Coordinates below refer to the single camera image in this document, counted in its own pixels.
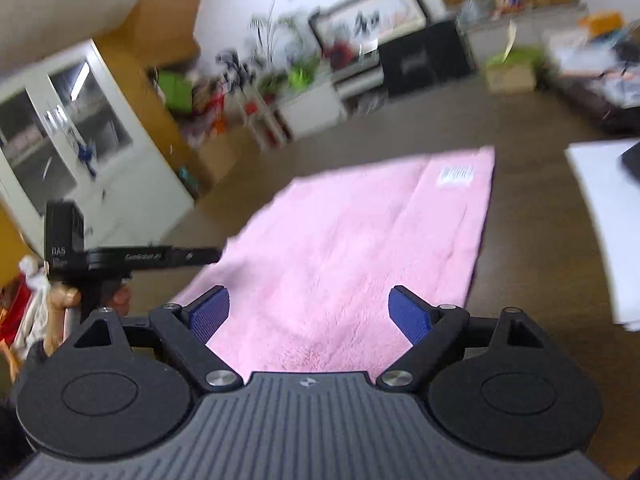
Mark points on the green potted plant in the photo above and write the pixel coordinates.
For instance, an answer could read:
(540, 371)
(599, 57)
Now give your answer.
(287, 65)

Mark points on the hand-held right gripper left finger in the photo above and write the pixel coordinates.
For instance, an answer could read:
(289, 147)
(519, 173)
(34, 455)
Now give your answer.
(210, 312)

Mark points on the black speaker cabinet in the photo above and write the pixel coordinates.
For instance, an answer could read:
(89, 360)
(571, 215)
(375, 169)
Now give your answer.
(425, 60)

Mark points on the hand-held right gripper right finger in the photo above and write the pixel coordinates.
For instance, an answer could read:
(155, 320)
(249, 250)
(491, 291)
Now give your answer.
(407, 316)

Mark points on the wide framed picture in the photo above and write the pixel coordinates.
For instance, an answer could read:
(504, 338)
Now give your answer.
(370, 15)

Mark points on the white low cabinet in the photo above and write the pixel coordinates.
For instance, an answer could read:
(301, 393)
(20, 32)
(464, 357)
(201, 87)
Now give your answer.
(312, 110)

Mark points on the cardboard box with green cloth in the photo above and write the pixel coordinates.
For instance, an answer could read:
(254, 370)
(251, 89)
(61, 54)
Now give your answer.
(512, 72)

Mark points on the white paper sheet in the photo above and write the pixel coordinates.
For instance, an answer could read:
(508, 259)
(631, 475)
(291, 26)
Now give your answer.
(607, 220)

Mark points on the green bag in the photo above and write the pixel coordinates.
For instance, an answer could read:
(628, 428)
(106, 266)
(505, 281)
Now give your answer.
(175, 91)

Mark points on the brown cardboard box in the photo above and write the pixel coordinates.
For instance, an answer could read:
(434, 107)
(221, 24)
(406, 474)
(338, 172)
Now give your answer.
(225, 152)

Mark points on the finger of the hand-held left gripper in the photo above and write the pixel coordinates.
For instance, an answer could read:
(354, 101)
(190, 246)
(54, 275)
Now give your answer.
(197, 256)

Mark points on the person's left hand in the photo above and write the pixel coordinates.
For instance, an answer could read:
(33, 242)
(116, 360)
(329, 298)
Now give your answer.
(61, 310)

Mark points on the dark flat device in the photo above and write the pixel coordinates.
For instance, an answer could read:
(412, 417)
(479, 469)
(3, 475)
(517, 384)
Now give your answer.
(632, 161)

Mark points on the white glass door cabinet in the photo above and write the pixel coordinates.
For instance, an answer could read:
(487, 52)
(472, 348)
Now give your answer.
(75, 145)

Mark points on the pink towel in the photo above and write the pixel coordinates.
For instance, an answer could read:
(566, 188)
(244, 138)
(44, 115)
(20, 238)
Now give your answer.
(345, 255)

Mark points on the dark cluttered sofa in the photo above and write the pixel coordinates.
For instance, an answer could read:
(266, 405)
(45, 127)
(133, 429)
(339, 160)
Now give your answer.
(595, 75)

